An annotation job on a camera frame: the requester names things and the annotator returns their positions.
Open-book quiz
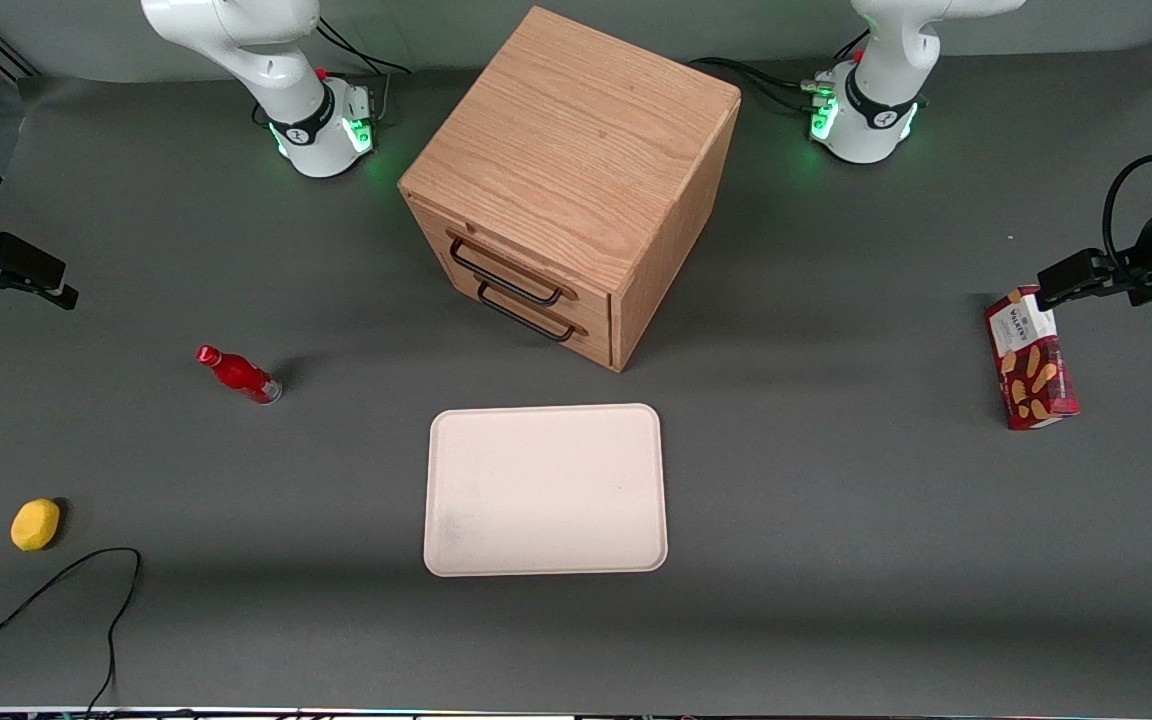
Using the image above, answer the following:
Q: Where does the oak wooden drawer cabinet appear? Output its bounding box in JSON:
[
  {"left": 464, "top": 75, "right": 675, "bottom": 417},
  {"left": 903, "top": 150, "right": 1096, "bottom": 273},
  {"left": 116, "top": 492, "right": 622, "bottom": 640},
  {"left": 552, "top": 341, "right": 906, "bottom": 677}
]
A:
[{"left": 398, "top": 6, "right": 743, "bottom": 373}]

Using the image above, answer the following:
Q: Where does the red tartan shortbread box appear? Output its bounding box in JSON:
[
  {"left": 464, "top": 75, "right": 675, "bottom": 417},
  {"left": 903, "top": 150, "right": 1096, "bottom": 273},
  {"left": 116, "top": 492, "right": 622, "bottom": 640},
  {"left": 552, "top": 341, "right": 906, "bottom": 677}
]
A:
[{"left": 984, "top": 285, "right": 1080, "bottom": 432}]

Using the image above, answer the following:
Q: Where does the yellow lemon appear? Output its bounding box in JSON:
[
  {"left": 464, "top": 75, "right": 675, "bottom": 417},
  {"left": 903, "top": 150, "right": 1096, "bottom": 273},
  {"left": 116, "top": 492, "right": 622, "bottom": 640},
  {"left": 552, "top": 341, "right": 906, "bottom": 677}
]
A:
[{"left": 10, "top": 498, "right": 62, "bottom": 553}]

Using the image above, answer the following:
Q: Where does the red plastic bottle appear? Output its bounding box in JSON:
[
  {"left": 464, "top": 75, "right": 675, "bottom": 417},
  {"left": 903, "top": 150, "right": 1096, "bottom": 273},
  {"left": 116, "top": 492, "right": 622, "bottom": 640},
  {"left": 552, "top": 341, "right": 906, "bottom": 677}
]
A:
[{"left": 195, "top": 345, "right": 284, "bottom": 406}]

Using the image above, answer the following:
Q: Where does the cream rectangular plastic tray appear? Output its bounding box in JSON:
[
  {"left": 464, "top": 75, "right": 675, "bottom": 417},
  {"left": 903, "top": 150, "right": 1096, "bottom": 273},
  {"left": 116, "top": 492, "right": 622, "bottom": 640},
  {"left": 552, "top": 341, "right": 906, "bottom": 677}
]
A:
[{"left": 423, "top": 403, "right": 669, "bottom": 578}]

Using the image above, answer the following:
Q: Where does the thin black table cable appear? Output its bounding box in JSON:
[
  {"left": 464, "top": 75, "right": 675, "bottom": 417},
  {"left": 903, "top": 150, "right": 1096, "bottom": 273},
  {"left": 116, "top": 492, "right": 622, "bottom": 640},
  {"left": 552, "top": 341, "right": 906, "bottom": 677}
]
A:
[{"left": 0, "top": 547, "right": 143, "bottom": 716}]

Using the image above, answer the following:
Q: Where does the thick black base cable bundle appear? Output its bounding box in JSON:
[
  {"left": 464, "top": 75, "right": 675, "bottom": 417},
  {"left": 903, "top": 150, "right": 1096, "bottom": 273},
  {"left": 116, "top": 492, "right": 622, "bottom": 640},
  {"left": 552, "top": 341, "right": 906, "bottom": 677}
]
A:
[{"left": 686, "top": 56, "right": 832, "bottom": 113}]

